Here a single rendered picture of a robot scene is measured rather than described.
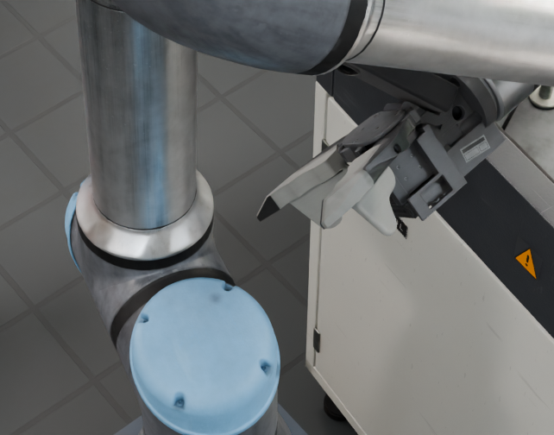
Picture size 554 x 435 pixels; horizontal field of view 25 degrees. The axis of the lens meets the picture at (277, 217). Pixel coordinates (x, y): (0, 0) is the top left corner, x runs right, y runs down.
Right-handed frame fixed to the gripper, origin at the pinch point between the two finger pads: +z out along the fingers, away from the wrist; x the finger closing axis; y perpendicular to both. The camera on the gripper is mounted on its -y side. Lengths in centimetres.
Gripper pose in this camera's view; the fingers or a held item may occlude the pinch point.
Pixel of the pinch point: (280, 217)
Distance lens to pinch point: 102.9
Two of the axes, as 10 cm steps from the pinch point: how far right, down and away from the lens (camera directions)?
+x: -3.4, -0.4, 9.4
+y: 5.7, 7.8, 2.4
